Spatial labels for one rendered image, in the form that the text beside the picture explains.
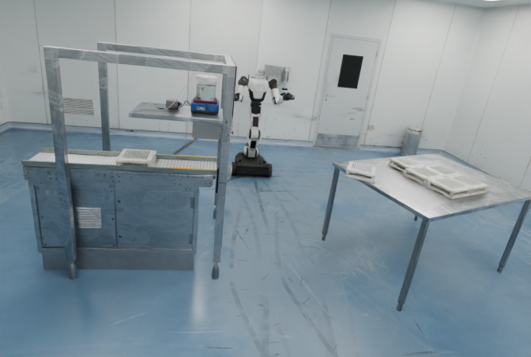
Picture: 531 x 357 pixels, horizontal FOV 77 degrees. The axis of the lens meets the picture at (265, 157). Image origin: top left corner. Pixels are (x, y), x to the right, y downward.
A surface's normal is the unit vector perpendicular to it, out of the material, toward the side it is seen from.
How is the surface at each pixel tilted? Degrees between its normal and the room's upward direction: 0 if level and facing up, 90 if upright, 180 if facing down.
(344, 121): 90
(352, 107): 90
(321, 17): 90
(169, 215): 90
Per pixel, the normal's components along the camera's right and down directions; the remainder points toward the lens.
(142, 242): 0.13, 0.34
